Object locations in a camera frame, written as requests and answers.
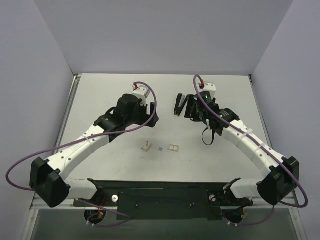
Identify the black stapler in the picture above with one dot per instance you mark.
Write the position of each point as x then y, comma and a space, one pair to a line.
181, 101

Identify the staple box with red label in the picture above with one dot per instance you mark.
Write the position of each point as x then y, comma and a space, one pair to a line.
147, 145

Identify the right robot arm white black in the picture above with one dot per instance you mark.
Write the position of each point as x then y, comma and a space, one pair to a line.
279, 173

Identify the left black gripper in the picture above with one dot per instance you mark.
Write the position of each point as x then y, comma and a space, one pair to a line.
152, 113

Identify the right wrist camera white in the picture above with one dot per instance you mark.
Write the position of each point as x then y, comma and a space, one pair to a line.
208, 87

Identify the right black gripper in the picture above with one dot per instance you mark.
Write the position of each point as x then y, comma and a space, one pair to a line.
189, 106

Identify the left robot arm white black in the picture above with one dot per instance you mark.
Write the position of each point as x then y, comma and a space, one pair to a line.
49, 178

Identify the beige staple box tray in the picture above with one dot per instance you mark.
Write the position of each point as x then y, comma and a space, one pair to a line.
173, 147

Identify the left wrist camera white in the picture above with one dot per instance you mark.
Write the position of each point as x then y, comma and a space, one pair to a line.
141, 92

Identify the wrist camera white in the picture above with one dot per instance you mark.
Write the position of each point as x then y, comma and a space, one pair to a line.
141, 92
208, 87

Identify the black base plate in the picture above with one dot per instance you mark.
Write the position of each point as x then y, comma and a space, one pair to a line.
151, 200

